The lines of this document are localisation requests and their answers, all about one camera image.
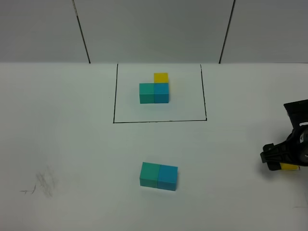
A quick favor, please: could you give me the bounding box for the blue template block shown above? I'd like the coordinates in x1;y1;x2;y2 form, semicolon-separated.
154;83;169;103

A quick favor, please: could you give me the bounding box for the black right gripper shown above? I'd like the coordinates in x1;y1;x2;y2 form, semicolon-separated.
260;100;308;171

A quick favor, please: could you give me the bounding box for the green template block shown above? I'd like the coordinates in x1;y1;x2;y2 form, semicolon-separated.
139;83;154;104

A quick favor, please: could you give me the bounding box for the yellow template block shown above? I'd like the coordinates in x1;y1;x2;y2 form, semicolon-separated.
154;73;169;83

